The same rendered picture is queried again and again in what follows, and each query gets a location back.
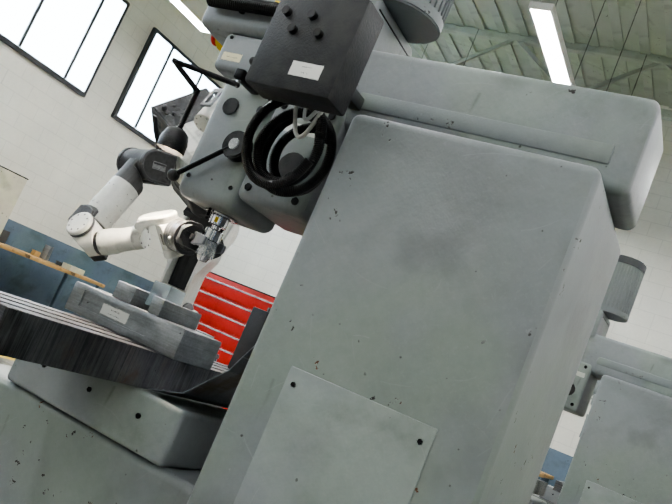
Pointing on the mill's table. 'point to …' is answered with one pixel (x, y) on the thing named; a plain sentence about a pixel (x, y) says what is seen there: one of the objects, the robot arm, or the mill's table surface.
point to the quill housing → (218, 196)
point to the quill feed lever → (215, 154)
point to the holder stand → (249, 334)
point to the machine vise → (148, 324)
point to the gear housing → (236, 54)
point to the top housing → (240, 25)
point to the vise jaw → (131, 295)
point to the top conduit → (246, 6)
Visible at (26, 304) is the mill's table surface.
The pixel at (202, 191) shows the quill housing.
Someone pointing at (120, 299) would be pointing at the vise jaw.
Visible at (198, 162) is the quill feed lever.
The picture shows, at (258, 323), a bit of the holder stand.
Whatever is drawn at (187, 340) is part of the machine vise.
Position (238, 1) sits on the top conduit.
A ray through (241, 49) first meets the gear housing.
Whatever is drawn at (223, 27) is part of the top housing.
